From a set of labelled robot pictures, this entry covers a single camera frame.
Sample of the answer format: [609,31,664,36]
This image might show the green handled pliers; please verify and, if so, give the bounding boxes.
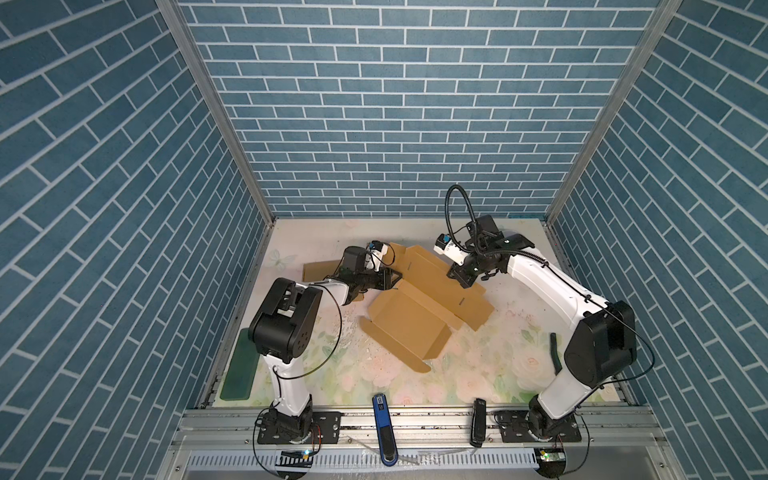
[549,332,563,374]

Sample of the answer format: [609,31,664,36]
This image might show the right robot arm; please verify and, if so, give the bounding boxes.
[434,234,637,441]

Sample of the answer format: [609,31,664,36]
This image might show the blue black handheld tool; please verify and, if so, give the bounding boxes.
[372,393,399,467]

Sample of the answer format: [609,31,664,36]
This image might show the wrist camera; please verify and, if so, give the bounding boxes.
[436,184,502,255]
[365,240,390,272]

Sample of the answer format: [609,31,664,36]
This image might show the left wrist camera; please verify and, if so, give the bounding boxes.
[365,240,390,272]

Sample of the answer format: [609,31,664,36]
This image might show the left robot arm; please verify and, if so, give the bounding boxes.
[248,240,402,441]

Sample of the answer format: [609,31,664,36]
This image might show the cardboard box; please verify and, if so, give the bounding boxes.
[302,260,339,283]

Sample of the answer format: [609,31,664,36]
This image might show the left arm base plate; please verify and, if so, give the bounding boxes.
[256,409,342,445]

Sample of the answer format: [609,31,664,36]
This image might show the aluminium front rail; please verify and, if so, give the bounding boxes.
[170,403,666,451]

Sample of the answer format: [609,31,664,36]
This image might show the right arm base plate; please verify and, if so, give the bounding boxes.
[492,409,582,443]

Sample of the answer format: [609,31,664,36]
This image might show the dark green flat object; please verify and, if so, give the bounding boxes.
[220,328,260,401]

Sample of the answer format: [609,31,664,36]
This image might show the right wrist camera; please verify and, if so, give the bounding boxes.
[436,184,502,255]

